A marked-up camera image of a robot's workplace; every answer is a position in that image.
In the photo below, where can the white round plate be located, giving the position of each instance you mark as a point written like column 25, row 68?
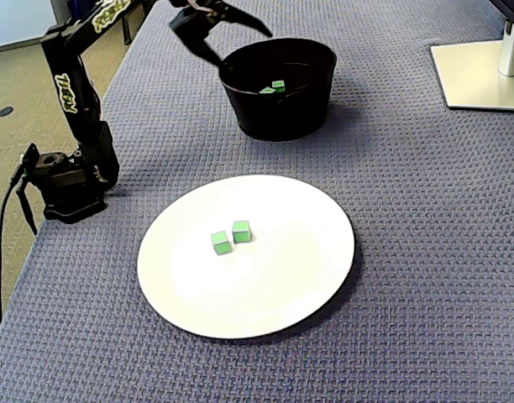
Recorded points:
column 303, row 273

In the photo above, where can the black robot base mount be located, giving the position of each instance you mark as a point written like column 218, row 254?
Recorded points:
column 72, row 201

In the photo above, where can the green cube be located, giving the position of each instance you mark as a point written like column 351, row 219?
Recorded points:
column 278, row 85
column 241, row 232
column 221, row 243
column 265, row 90

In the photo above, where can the black round container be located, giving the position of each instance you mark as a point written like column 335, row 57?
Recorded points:
column 282, row 117

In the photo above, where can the dark round floor cover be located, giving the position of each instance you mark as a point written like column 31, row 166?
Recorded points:
column 6, row 111

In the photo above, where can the blue bin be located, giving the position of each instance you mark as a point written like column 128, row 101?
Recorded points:
column 78, row 8

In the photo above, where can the black robot arm with stickers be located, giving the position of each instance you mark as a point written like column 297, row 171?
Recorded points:
column 66, row 96

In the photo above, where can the white board panel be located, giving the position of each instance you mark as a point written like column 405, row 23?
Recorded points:
column 17, row 21

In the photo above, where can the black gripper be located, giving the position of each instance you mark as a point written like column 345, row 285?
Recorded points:
column 195, row 37

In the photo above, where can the blue woven table cloth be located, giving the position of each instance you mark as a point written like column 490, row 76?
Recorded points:
column 408, row 252

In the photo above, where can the silver monitor stand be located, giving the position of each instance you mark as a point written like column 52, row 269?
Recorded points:
column 471, row 71

